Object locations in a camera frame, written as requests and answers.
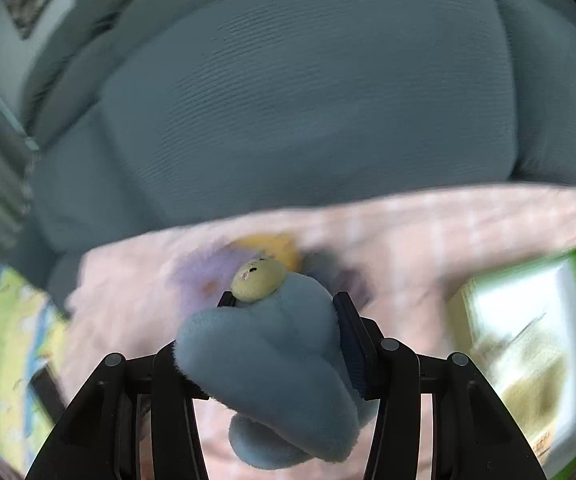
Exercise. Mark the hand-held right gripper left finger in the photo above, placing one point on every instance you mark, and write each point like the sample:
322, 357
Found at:
167, 410

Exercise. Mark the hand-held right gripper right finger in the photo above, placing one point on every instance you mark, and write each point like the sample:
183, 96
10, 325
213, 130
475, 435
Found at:
354, 352

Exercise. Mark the light blue plush toy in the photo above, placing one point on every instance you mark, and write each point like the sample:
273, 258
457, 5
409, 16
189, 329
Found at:
278, 355

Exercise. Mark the green cardboard box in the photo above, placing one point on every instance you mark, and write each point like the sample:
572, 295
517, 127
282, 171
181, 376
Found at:
518, 335

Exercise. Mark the grey cloth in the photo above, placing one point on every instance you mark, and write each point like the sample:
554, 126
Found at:
319, 267

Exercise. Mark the pink striped blanket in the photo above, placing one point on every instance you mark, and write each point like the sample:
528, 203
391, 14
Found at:
418, 255

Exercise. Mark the dark blue object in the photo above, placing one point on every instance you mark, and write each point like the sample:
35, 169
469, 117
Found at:
47, 390

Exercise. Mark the green and yellow sponge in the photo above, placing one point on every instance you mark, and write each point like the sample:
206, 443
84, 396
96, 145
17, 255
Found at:
280, 249

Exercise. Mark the purple cloth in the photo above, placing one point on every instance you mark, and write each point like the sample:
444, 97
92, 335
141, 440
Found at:
202, 270

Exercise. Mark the yellow printed cloth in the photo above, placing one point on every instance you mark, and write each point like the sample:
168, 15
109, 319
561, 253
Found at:
12, 335

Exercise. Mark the large teal ribbed cushion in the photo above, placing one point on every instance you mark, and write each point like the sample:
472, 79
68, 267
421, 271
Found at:
293, 110

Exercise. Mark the framed wall picture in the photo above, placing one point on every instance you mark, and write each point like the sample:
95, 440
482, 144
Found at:
32, 0

